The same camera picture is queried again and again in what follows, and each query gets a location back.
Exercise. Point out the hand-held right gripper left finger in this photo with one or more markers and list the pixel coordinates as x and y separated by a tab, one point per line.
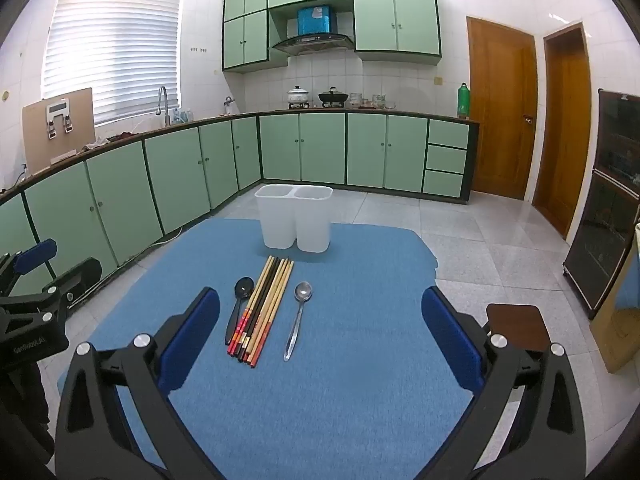
192	335

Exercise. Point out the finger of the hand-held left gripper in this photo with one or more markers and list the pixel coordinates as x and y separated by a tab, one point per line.
75	277
35	254

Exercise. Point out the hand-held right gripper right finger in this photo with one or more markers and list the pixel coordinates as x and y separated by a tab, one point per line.
450	340

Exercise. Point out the black spoon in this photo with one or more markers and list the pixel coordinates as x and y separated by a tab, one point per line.
243	287

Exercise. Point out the bundle of chopsticks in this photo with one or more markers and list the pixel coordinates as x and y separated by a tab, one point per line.
265	305

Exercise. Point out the metal spoon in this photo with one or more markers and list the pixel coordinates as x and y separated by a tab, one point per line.
303	291

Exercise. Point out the white two-compartment container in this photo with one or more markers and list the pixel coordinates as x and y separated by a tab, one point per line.
277	220

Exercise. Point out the brown stool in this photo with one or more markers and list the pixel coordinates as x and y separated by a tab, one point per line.
520	322

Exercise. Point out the brown cardboard board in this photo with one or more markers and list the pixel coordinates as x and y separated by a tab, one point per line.
40	145

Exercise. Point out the blue mat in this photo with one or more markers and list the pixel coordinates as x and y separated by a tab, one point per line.
350	385

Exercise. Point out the white clip device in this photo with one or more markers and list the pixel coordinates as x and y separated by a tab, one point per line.
57	110

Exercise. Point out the metal faucet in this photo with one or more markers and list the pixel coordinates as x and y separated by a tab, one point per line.
162	105

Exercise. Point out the clear bottles by sink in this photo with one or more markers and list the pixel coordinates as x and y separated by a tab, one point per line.
182	116

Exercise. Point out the dark glass-front cabinet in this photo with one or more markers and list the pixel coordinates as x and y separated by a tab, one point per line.
605	220

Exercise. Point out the white window blind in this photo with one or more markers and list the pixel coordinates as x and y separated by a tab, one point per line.
110	50

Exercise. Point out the green base cabinets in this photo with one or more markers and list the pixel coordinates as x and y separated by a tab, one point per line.
320	150

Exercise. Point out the brown wooden door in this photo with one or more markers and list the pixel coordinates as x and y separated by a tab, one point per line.
565	130
500	110

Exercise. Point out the green bottle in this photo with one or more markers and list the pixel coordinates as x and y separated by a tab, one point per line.
463	102

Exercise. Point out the group of glass jars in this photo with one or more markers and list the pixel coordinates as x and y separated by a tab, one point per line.
372	101

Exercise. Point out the gas stove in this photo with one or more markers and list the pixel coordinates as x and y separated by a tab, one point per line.
316	105

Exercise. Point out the white cooking pot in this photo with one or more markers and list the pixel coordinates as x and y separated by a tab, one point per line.
298	96

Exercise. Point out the black wok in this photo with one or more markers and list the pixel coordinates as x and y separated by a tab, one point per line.
331	96

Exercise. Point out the black range hood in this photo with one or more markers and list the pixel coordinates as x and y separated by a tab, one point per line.
312	42

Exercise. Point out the green wall cabinets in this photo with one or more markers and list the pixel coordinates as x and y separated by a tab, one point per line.
395	25

